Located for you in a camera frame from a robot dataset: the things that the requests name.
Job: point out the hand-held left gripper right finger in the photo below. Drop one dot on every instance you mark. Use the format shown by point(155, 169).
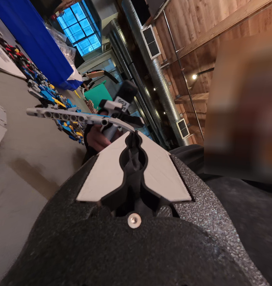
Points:
point(165, 176)

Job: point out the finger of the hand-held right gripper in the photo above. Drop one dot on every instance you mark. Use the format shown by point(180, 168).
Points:
point(133, 121)
point(111, 105)

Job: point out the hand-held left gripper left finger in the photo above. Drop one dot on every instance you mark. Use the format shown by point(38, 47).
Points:
point(102, 176)

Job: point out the blue toy beam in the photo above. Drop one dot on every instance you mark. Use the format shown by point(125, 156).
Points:
point(98, 114)

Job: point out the person's right hand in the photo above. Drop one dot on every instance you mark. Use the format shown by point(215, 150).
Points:
point(97, 138)

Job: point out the green plastic tote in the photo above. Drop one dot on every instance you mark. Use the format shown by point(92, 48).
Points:
point(98, 93)

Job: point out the small brown wooden model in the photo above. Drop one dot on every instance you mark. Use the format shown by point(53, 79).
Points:
point(91, 105)

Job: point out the wooden and black chair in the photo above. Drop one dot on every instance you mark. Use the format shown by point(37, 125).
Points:
point(98, 73)

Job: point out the yellow tape strip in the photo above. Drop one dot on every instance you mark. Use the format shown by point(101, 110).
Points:
point(77, 93)

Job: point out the ceiling vent grille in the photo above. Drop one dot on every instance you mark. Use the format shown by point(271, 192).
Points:
point(182, 128)
point(150, 41)

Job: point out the ceiling spot lamp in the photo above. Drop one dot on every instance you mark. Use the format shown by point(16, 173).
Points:
point(194, 76)

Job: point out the pile of toy building pieces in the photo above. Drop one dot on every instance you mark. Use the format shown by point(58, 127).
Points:
point(44, 89)

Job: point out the crumpled clear plastic bag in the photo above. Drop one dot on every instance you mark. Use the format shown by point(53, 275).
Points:
point(64, 47)

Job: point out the blue storage bin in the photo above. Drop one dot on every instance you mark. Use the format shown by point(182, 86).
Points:
point(37, 40)

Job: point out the red fire extinguisher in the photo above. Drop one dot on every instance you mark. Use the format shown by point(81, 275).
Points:
point(54, 16)

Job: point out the white instruction booklet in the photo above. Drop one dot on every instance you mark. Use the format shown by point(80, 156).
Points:
point(4, 64)

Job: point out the silver ventilation duct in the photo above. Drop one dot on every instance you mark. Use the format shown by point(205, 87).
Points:
point(158, 73)

